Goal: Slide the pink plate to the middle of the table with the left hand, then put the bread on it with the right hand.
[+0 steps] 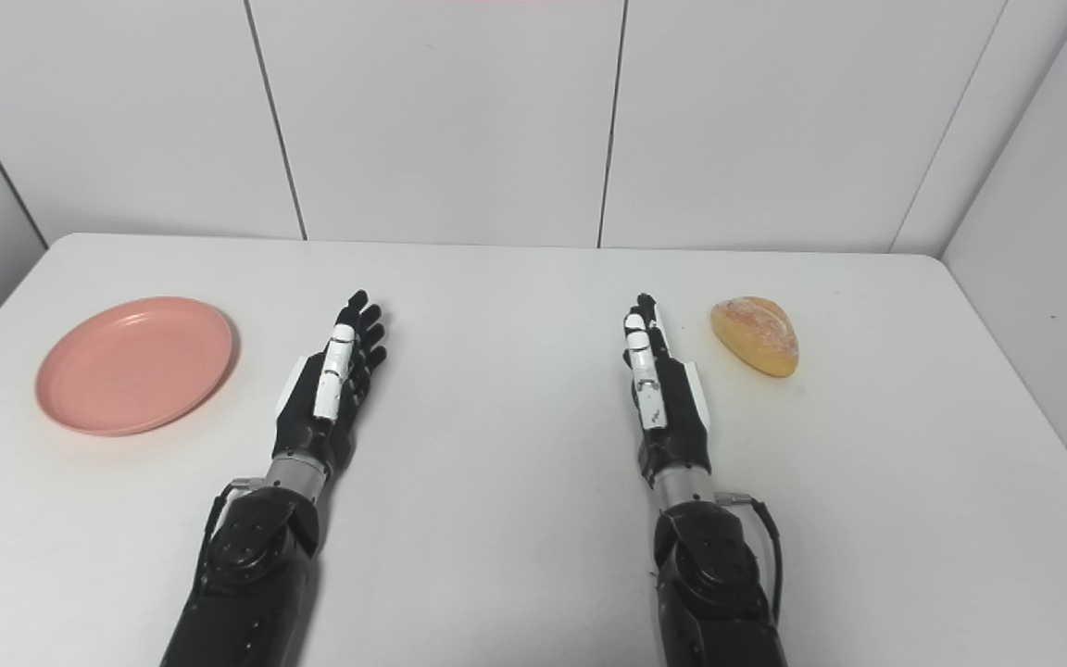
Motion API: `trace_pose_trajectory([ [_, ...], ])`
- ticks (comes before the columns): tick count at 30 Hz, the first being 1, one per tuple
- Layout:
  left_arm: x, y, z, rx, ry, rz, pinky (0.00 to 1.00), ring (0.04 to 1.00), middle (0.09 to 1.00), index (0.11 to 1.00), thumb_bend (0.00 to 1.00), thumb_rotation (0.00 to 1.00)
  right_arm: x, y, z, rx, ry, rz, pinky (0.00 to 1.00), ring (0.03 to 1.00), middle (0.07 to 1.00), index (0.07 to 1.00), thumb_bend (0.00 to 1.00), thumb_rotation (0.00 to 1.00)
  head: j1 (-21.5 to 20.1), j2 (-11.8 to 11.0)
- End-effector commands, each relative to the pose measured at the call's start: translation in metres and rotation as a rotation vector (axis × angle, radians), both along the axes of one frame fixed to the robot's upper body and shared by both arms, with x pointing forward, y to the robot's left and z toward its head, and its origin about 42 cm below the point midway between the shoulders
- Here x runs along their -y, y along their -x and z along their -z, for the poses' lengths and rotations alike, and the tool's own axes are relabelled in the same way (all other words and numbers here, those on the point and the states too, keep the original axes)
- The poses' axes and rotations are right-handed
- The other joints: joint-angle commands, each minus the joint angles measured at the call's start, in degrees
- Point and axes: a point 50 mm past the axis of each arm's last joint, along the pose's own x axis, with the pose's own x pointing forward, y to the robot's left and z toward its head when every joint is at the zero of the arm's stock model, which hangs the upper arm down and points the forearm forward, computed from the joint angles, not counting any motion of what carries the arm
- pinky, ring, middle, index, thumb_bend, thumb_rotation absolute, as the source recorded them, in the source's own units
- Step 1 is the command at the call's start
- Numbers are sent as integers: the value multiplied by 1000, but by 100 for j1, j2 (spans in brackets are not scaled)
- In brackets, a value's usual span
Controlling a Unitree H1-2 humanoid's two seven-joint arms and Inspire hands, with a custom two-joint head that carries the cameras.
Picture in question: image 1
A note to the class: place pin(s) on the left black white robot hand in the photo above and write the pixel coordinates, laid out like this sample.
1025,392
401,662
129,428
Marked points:
316,421

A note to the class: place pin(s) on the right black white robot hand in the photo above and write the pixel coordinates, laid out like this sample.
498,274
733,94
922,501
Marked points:
675,417

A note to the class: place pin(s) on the golden bread roll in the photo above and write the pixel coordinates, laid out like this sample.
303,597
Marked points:
758,333

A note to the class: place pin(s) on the pink round plate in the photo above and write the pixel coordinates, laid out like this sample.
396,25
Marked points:
133,363

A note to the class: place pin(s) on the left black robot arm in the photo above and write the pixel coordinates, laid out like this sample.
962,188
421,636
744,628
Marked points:
251,565

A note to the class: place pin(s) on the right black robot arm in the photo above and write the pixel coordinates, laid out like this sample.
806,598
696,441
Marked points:
709,574

